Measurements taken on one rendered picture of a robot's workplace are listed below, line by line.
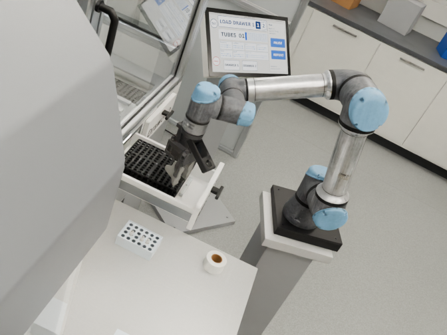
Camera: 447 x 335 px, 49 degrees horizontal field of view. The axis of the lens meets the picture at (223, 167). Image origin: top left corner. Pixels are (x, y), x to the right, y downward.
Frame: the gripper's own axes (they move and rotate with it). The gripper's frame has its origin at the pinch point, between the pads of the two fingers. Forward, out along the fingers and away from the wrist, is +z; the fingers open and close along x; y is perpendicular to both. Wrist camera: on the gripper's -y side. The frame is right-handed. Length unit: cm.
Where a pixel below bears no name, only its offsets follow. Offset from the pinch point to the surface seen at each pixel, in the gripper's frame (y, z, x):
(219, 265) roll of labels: -26.1, 14.4, 2.4
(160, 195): 2.2, 5.4, 4.9
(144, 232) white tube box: -2.0, 14.7, 13.5
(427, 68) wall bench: -1, 14, -314
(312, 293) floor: -46, 95, -104
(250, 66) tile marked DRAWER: 37, -5, -89
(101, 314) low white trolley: -15.4, 18.1, 41.4
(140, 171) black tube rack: 13.5, 4.5, 4.0
